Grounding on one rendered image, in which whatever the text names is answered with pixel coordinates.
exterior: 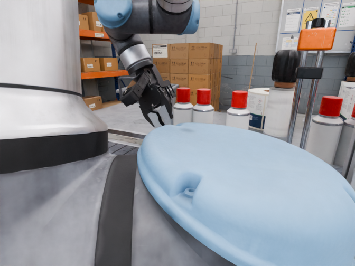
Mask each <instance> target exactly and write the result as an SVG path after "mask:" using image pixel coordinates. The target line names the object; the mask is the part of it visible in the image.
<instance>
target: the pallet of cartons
mask: <svg viewBox="0 0 355 266"><path fill-rule="evenodd" d="M222 50H223V45H221V44H215V43H210V42H208V43H174V44H152V57H153V64H155V65H156V67H157V69H158V71H159V73H160V75H161V77H162V79H163V81H165V80H169V82H170V84H178V85H179V88H181V87H185V88H190V103H191V104H192V105H193V106H195V105H196V104H197V89H211V103H210V105H212V106H213V107H214V111H217V112H221V110H220V109H219V97H220V85H221V68H222Z"/></svg>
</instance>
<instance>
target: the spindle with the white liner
mask: <svg viewBox="0 0 355 266"><path fill-rule="evenodd" d="M300 57H301V51H298V50H295V49H289V50H279V51H278V52H277V53H276V55H275V56H274V61H273V68H272V80H273V81H275V82H274V87H271V88H269V96H268V103H267V110H266V118H265V124H264V130H263V133H264V135H268V136H271V137H274V138H277V139H279V140H282V141H285V142H286V137H287V132H288V125H289V119H290V115H291V109H292V102H293V97H294V90H295V88H294V86H295V82H296V79H295V76H296V73H295V71H296V68H297V67H299V63H300Z"/></svg>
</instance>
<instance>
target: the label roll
mask: <svg viewBox="0 0 355 266"><path fill-rule="evenodd" d="M268 96H269V88H254V89H249V90H248V98H247V109H248V110H249V111H250V118H249V127H250V128H254V129H257V130H262V131H263V130H264V124H265V118H266V110H267V103H268Z"/></svg>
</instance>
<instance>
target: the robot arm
mask: <svg viewBox="0 0 355 266"><path fill-rule="evenodd" d="M94 7H95V10H96V13H97V16H98V19H99V21H100V23H101V24H102V25H103V27H104V30H105V32H106V33H107V35H108V37H109V38H110V40H111V42H112V44H113V46H114V48H115V50H116V52H117V54H118V56H119V58H120V59H121V61H122V63H123V65H124V67H125V69H126V71H128V74H129V76H130V77H134V78H133V79H132V81H131V82H130V84H129V86H128V87H127V89H126V90H125V91H124V92H123V94H122V96H121V98H120V101H121V102H122V103H123V104H124V105H125V106H127V107H128V106H130V105H133V104H135V103H136V102H137V101H139V104H140V106H139V107H140V109H141V111H142V114H143V116H144V118H145V119H146V120H147V121H148V122H149V123H150V124H151V125H152V126H153V127H155V128H156V129H154V130H152V131H151V132H149V133H148V134H147V135H146V136H145V138H144V139H143V142H142V145H141V146H140V147H139V150H138V152H137V154H129V155H111V154H110V153H109V149H108V125H107V124H106V123H105V122H104V121H103V120H101V119H100V118H99V117H98V116H97V115H96V114H95V113H94V112H93V111H92V110H91V109H90V108H88V107H87V106H86V104H85V102H84V100H83V99H82V88H81V64H80V39H79V14H78V0H0V266H355V258H354V256H355V191H354V190H353V188H352V187H351V185H350V184H349V183H348V182H347V180H346V179H345V178H344V177H343V176H342V175H341V174H340V173H339V172H338V171H336V170H335V169H334V168H333V167H331V166H330V165H329V164H327V163H326V162H324V161H323V160H321V159H320V158H318V157H316V156H314V155H313V154H311V153H309V152H307V151H306V150H303V149H301V148H299V147H297V146H294V145H292V144H289V143H287V142H285V141H282V140H279V139H277V138H274V137H271V136H268V135H264V134H260V133H258V132H254V131H250V130H246V129H241V128H236V127H231V126H224V125H216V124H211V123H196V122H186V123H179V124H177V125H176V126H175V125H173V111H172V103H171V99H172V98H174V97H176V94H175V92H174V90H173V88H172V86H171V84H170V82H169V80H165V81H163V79H162V77H161V75H160V73H159V71H158V69H157V67H156V65H155V64H153V63H152V61H151V57H150V55H149V53H148V51H147V49H146V47H145V45H144V43H143V41H142V39H141V37H140V35H139V34H177V35H183V34H194V33H195V32H196V31H197V30H198V26H199V19H200V3H199V1H198V0H94ZM168 85H170V87H171V89H172V91H173V93H171V90H170V88H169V86H168ZM166 87H167V88H168V90H169V92H168V90H167V88H166ZM171 96H172V98H171ZM159 106H161V107H160V109H159V111H158V110H156V108H158V107H159ZM153 110H154V111H153Z"/></svg>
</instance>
